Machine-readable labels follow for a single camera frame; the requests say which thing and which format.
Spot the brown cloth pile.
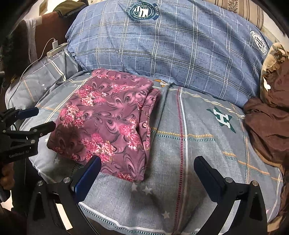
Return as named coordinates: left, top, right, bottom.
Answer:
left=243, top=43, right=288, bottom=234

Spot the blue plaid pillow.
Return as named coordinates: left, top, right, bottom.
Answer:
left=66, top=1, right=271, bottom=107

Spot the olive green cloth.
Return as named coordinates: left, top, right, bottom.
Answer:
left=53, top=0, right=88, bottom=18

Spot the pink floral shirt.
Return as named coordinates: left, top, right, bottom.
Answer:
left=47, top=69, right=160, bottom=182

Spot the brown wooden headboard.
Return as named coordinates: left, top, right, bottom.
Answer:
left=12, top=12, right=72, bottom=62

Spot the white charger with cable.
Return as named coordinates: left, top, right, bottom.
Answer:
left=6, top=38, right=59, bottom=109

